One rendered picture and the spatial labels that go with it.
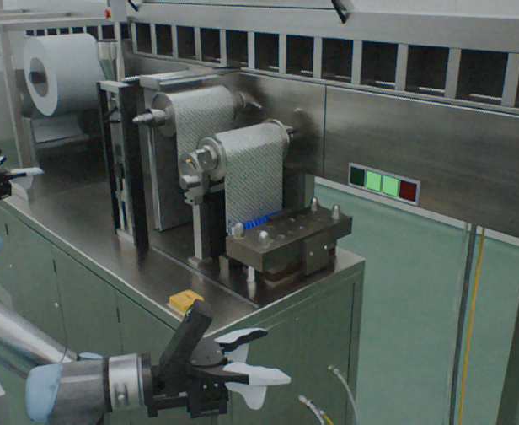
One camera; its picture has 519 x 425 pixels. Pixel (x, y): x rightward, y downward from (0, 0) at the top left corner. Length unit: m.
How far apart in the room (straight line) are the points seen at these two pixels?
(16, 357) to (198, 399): 0.29
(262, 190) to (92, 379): 1.13
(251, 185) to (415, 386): 1.45
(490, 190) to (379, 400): 1.43
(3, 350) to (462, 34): 1.22
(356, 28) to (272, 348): 0.95
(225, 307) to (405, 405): 1.33
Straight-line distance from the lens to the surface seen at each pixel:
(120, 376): 0.83
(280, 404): 1.88
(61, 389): 0.84
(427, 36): 1.61
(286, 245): 1.69
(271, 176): 1.85
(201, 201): 1.78
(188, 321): 0.82
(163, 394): 0.86
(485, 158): 1.56
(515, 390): 1.97
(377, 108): 1.71
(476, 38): 1.54
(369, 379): 2.86
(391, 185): 1.72
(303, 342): 1.83
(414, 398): 2.80
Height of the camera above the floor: 1.74
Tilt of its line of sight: 23 degrees down
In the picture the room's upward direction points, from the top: 1 degrees counter-clockwise
